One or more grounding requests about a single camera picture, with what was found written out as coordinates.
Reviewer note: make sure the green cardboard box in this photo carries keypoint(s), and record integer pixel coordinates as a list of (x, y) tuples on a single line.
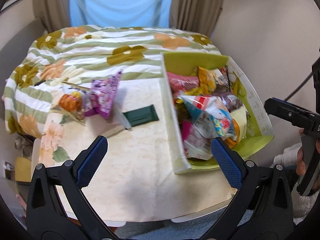
[(259, 130)]

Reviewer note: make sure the white translucent snack pack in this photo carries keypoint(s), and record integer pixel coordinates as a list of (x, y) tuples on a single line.
[(116, 123)]

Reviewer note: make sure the yellow brown snack bag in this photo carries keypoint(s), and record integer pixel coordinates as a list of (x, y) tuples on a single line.
[(212, 81)]

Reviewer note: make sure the dark purple bread pack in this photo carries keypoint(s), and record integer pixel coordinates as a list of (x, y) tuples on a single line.
[(230, 101)]

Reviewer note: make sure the yellow gold snack bag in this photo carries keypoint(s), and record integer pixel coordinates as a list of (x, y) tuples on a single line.
[(181, 110)]

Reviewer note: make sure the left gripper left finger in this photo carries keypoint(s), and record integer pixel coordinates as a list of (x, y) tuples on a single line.
[(56, 206)]

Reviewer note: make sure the blue window cloth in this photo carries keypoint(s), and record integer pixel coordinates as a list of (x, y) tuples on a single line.
[(120, 13)]

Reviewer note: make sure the left beige curtain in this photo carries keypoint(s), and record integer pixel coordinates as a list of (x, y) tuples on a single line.
[(54, 14)]

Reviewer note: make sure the purple snack bag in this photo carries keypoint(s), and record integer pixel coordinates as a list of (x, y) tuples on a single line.
[(101, 95)]

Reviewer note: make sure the dark green sachet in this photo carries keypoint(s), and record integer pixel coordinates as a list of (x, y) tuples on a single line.
[(141, 116)]

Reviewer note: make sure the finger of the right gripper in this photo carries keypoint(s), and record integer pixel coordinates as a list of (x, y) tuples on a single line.
[(284, 111), (282, 101)]

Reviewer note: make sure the person's right hand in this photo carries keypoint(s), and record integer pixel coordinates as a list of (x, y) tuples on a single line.
[(301, 168)]

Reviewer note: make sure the pink marshmallow snack bag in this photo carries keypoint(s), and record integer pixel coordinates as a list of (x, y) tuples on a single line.
[(179, 82)]

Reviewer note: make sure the grey headboard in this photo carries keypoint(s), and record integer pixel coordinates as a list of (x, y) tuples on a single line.
[(15, 50)]

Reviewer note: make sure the floral striped green quilt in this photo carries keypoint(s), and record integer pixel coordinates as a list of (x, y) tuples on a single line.
[(81, 54)]

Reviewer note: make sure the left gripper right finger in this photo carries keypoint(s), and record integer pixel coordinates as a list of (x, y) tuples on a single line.
[(262, 206)]

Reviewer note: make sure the orange pale green bag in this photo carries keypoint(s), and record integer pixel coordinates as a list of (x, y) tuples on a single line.
[(240, 124)]

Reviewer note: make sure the red white cartoon bag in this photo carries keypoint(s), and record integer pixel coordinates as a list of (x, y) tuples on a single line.
[(209, 116)]

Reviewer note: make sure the light pink snack bag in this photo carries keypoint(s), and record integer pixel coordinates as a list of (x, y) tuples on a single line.
[(195, 145)]

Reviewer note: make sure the orange white chip bag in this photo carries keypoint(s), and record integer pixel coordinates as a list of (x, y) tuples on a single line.
[(70, 99)]

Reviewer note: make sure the floral tablecloth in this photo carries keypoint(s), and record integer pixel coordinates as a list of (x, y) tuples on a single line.
[(135, 182)]

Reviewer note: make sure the beige curtain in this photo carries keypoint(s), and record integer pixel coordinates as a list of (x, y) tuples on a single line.
[(198, 16), (54, 14)]

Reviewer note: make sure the right beige curtain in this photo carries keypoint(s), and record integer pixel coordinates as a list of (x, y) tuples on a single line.
[(198, 16)]

